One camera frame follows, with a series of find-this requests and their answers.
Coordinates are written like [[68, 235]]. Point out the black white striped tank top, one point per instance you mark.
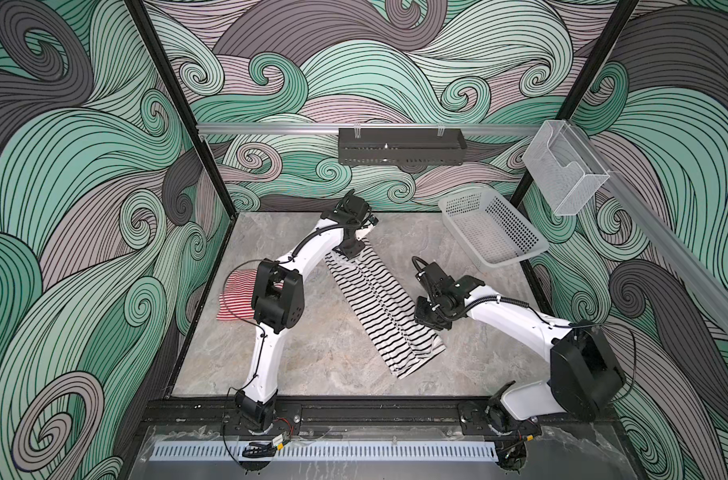
[[385, 311]]

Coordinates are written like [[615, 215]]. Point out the clear plastic wall bin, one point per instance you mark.
[[565, 166]]

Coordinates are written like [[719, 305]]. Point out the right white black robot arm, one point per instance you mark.
[[584, 373]]

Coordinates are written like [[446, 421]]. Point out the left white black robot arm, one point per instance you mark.
[[278, 299]]

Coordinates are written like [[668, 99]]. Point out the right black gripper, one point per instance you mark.
[[418, 311]]

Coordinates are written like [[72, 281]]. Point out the aluminium wall rail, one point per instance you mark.
[[313, 128]]

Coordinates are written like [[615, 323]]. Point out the white slotted cable duct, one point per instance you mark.
[[434, 451]]

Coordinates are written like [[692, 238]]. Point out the red white striped tank top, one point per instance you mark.
[[236, 296]]

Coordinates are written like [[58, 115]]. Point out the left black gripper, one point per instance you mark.
[[354, 251]]

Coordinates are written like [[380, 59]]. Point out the white plastic laundry basket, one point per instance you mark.
[[489, 229]]

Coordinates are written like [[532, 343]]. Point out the black wall mounted tray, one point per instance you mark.
[[415, 147]]

